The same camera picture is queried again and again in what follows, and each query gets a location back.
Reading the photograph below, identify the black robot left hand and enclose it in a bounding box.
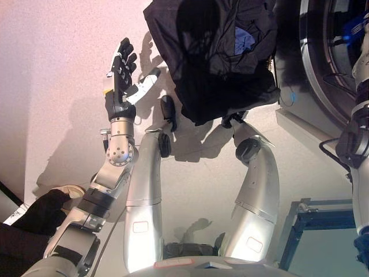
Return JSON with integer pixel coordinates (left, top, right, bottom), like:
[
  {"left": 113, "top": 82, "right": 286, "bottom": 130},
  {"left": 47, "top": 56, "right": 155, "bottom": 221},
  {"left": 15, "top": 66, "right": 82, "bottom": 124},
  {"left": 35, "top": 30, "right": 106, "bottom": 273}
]
[{"left": 103, "top": 37, "right": 161, "bottom": 121}]

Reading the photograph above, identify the blue metal frame cart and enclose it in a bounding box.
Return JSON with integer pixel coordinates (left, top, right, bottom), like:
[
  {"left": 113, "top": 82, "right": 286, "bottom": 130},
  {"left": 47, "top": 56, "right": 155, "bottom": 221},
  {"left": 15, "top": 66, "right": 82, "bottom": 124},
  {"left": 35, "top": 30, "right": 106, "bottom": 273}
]
[{"left": 279, "top": 197, "right": 359, "bottom": 272}]

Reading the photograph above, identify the grey robot torso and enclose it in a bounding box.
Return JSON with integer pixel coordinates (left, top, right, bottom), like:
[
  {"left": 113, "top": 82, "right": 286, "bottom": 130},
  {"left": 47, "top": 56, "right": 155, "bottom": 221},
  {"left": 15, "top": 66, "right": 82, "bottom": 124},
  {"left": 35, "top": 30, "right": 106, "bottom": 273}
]
[{"left": 22, "top": 253, "right": 306, "bottom": 277}]

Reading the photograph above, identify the black fabric laundry basket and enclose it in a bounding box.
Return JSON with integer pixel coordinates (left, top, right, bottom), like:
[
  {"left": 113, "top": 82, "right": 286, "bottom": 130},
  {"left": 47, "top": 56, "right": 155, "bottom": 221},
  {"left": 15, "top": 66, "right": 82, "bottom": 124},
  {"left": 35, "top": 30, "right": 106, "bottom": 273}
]
[{"left": 143, "top": 0, "right": 281, "bottom": 127}]

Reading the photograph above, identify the grey machine plinth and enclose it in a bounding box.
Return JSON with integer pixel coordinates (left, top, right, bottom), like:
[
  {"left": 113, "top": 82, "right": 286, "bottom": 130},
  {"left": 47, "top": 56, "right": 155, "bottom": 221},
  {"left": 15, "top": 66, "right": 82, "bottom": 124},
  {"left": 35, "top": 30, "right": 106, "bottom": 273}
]
[{"left": 274, "top": 107, "right": 348, "bottom": 152}]

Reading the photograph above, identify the black robot left foot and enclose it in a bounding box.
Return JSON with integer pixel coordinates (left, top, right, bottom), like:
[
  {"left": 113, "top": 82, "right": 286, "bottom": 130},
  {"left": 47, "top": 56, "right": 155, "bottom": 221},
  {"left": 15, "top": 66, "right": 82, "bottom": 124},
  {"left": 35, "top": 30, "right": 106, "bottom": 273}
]
[{"left": 160, "top": 95, "right": 178, "bottom": 133}]

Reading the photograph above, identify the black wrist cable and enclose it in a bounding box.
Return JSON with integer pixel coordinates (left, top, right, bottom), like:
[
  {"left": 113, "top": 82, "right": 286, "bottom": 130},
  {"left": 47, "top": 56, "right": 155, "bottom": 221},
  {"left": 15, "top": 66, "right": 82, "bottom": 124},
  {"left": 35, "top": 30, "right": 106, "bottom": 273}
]
[{"left": 318, "top": 137, "right": 350, "bottom": 171}]

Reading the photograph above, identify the black robot right foot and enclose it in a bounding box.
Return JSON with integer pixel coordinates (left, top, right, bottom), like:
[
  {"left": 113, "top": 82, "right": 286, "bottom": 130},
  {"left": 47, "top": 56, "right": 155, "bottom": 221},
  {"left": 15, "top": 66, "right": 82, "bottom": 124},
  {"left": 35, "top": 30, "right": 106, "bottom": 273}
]
[{"left": 221, "top": 111, "right": 247, "bottom": 129}]

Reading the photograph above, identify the black trouser leg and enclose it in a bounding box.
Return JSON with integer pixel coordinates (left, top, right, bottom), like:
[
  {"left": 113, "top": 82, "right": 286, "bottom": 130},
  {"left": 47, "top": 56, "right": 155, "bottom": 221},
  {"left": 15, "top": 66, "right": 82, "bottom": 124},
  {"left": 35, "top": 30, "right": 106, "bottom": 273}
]
[{"left": 0, "top": 189, "right": 73, "bottom": 277}]

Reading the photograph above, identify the beige shoe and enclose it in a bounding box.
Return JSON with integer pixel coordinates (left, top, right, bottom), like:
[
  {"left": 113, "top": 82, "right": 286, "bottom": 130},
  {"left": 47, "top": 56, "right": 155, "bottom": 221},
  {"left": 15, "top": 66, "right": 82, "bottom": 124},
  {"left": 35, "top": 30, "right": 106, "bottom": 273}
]
[{"left": 52, "top": 184, "right": 87, "bottom": 200}]

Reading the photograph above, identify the dark grey washing machine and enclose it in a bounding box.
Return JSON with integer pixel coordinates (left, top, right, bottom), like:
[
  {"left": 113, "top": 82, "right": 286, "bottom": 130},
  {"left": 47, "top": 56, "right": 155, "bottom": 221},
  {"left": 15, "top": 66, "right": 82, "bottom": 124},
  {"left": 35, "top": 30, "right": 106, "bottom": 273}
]
[{"left": 273, "top": 0, "right": 369, "bottom": 128}]

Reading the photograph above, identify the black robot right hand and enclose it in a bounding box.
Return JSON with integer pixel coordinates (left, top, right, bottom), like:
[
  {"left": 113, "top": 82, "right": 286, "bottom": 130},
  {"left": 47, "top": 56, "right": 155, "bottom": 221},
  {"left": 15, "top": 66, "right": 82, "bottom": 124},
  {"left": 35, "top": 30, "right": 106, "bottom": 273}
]
[{"left": 336, "top": 51, "right": 369, "bottom": 170}]

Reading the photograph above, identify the silver robot left leg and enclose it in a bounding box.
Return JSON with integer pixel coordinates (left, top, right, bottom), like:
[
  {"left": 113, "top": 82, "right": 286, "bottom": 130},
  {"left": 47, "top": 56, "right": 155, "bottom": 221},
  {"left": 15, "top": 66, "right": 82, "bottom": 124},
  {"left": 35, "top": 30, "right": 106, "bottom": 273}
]
[{"left": 123, "top": 131, "right": 172, "bottom": 274}]

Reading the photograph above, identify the black robot foot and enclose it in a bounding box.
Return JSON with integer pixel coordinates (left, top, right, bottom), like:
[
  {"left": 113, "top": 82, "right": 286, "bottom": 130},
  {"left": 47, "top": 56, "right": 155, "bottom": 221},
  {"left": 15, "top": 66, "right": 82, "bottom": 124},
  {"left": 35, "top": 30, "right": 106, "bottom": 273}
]
[
  {"left": 160, "top": 95, "right": 178, "bottom": 133},
  {"left": 221, "top": 111, "right": 247, "bottom": 129}
]

